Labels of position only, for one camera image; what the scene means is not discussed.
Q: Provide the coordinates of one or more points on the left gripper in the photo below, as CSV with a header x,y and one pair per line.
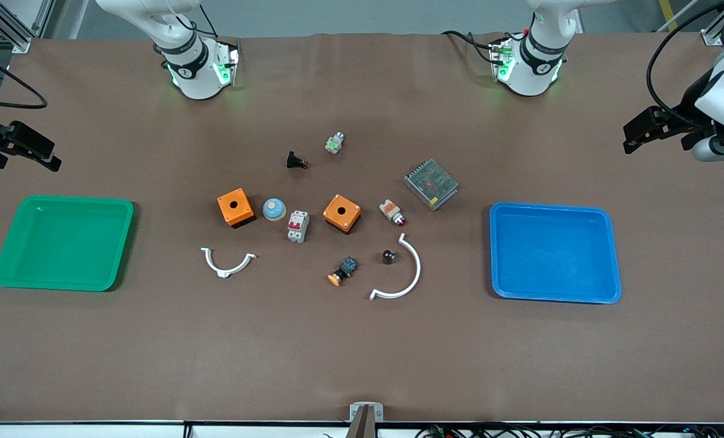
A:
x,y
689,104

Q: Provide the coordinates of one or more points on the white circuit breaker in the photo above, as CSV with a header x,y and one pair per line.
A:
x,y
298,226

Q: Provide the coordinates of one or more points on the small black knob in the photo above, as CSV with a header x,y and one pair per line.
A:
x,y
389,257

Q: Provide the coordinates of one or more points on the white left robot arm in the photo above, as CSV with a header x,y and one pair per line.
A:
x,y
529,73

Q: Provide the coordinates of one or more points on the green plastic tray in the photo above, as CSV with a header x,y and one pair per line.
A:
x,y
64,243

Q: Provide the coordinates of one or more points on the blue plastic tray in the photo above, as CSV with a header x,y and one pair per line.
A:
x,y
553,252

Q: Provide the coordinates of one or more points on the orange button box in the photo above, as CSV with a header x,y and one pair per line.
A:
x,y
350,216
243,210

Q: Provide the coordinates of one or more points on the metal mesh power supply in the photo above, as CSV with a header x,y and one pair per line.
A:
x,y
430,184

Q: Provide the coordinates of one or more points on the small white curved clip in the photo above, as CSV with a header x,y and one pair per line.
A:
x,y
222,271

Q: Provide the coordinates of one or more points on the blue dome button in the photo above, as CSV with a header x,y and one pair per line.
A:
x,y
274,209

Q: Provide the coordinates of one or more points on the large white curved clip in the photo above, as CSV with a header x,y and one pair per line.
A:
x,y
417,267

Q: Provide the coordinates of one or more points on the red pushbutton white orange body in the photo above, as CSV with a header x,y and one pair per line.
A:
x,y
391,210

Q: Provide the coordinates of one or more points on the green white indicator light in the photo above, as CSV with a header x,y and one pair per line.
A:
x,y
334,143

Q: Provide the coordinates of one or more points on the orange pushbutton black body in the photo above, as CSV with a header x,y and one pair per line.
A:
x,y
345,269

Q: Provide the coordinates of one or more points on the black switch red tip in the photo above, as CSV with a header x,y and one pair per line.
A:
x,y
294,160

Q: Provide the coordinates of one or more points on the white table edge rail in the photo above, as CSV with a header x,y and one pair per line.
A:
x,y
94,431

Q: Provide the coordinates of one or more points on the metal table edge bracket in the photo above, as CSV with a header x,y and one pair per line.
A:
x,y
366,417

